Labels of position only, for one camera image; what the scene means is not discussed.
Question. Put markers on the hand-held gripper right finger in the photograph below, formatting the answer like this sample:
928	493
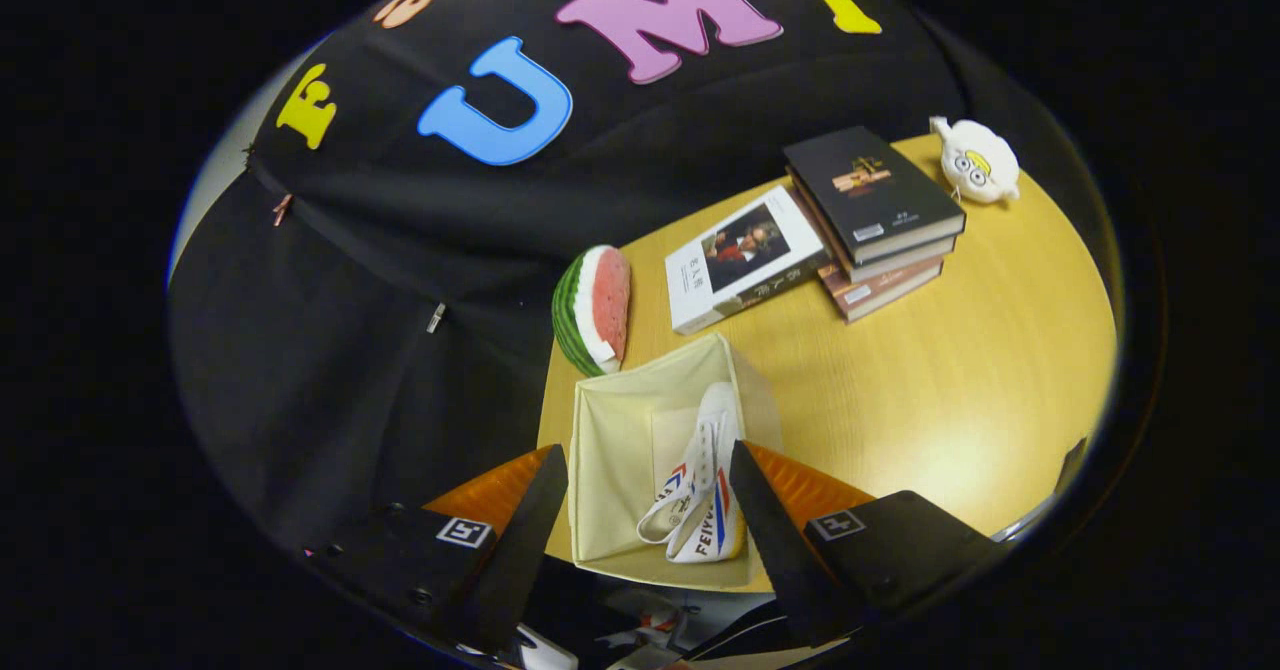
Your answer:
775	540

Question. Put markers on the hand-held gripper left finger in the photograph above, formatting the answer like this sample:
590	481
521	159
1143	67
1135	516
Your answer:
520	550

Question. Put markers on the white canvas shoe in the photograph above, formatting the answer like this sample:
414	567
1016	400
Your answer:
716	535
683	495

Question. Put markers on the cream fabric storage box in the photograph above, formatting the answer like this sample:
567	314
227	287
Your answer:
620	430

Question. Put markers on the silver clip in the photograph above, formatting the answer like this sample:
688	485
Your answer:
436	318

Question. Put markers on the watermelon slice toy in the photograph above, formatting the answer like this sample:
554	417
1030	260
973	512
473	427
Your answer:
595	310

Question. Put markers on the black backdrop cloth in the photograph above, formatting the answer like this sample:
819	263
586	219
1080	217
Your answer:
330	370

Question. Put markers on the brown book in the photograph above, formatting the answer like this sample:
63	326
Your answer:
880	292

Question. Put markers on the white book with portrait cover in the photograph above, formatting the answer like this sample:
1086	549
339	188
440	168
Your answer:
740	260

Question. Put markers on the dark book with white pages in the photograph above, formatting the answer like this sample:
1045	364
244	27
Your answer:
900	260

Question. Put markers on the black hardcover book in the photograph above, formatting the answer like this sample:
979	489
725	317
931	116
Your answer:
865	185

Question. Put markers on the copper clip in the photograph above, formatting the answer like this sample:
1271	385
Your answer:
282	209

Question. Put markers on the white plush toy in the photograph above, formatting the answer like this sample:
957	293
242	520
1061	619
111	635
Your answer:
978	162

